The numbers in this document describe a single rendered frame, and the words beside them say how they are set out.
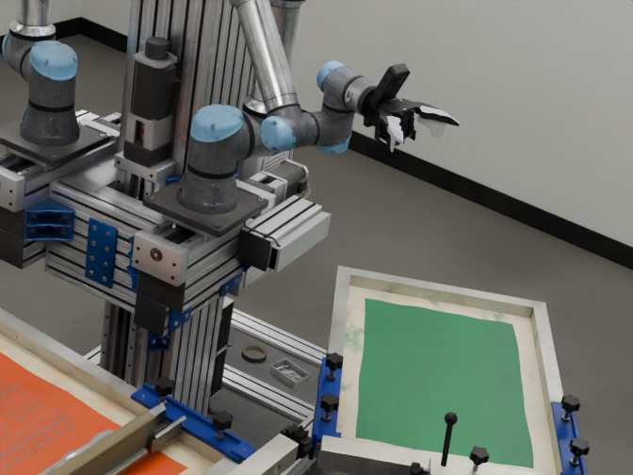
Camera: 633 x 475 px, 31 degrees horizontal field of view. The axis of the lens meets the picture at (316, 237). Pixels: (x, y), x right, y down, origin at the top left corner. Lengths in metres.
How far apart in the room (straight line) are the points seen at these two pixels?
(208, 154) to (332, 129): 0.33
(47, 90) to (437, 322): 1.17
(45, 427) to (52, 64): 0.92
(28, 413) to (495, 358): 1.18
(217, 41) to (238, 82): 0.19
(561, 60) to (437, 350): 2.92
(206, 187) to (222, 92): 0.33
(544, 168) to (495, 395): 3.08
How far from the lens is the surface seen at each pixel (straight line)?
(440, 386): 2.83
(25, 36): 3.04
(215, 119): 2.69
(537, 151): 5.83
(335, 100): 2.51
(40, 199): 3.01
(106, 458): 2.33
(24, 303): 4.67
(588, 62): 5.62
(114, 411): 2.58
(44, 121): 2.99
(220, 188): 2.73
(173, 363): 3.30
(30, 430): 2.52
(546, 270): 5.58
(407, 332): 3.01
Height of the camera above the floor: 2.54
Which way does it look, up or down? 28 degrees down
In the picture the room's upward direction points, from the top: 11 degrees clockwise
